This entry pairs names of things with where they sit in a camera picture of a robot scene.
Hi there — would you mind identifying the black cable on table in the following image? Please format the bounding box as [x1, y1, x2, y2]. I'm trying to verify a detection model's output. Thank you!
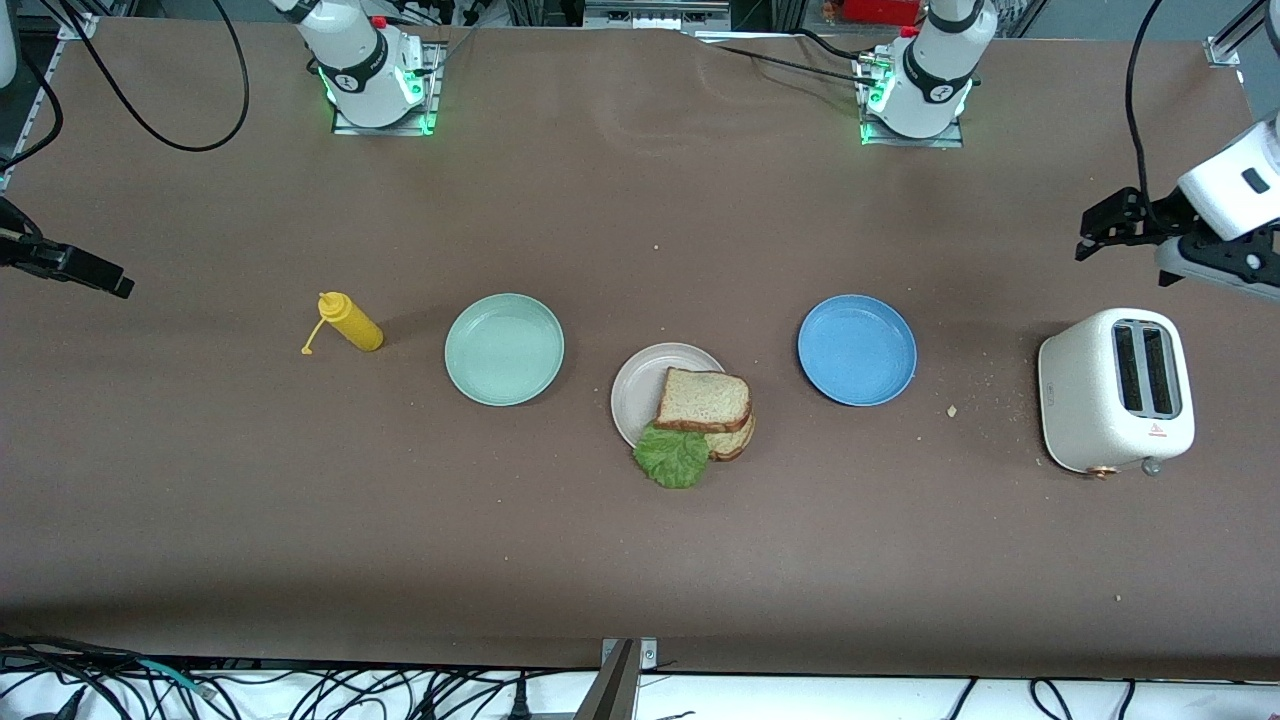
[688, 27, 883, 87]

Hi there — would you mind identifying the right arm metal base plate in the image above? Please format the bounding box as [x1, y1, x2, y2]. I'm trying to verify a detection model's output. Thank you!
[331, 38, 444, 137]

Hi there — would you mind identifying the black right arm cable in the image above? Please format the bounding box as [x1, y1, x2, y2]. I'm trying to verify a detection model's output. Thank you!
[0, 0, 252, 173]

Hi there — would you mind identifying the teal floor cable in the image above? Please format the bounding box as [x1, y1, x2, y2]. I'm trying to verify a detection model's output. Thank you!
[134, 656, 217, 699]

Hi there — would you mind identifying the red box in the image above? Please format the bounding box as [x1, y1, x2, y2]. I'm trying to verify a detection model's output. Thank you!
[842, 0, 924, 27]

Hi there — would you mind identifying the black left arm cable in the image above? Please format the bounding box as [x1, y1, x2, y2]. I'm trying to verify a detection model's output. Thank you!
[1124, 0, 1169, 227]

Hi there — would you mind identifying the white two-slot toaster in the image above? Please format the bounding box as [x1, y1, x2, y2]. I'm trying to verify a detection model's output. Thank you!
[1036, 306, 1197, 480]

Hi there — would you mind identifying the grey metal bracket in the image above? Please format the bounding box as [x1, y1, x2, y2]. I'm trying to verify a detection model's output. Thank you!
[582, 0, 732, 32]

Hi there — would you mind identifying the green lettuce leaf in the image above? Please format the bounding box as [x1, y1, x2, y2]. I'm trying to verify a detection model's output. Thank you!
[632, 421, 713, 490]

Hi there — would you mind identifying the grey aluminium post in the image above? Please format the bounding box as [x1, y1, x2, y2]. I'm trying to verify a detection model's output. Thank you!
[574, 636, 659, 720]

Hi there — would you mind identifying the aluminium frame corner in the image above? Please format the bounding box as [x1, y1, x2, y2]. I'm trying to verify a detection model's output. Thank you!
[54, 0, 102, 42]
[1204, 0, 1280, 70]

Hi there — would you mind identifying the blue round plate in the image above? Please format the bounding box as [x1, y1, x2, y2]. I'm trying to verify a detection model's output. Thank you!
[796, 293, 919, 408]

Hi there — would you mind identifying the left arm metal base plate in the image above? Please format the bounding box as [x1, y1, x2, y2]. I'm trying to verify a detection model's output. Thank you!
[857, 50, 967, 150]

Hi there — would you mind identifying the beige round plate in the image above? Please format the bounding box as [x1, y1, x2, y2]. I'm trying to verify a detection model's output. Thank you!
[610, 341, 728, 450]

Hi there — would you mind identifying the yellow mustard squeeze bottle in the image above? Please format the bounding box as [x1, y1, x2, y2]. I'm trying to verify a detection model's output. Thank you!
[300, 291, 386, 357]

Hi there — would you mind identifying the brown bread slice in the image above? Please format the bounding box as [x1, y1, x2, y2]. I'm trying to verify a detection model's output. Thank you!
[704, 412, 757, 463]
[654, 366, 753, 435]

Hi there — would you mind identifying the mint green round plate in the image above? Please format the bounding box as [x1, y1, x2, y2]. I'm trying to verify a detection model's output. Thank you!
[443, 292, 567, 408]

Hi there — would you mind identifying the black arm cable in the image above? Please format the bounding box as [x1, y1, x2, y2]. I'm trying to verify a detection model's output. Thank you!
[1124, 0, 1169, 227]
[0, 0, 252, 173]

